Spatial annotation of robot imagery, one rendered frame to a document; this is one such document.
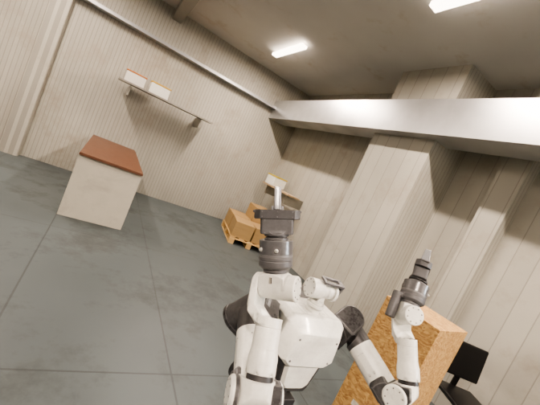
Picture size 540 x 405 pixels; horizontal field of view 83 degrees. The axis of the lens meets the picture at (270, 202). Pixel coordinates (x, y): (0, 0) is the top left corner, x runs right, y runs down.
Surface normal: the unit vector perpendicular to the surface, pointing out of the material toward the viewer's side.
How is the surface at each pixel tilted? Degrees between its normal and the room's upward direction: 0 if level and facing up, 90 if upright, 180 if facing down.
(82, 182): 90
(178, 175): 90
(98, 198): 90
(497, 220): 90
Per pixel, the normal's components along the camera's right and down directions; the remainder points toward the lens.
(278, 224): 0.00, -0.04
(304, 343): 0.43, 0.28
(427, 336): -0.75, -0.28
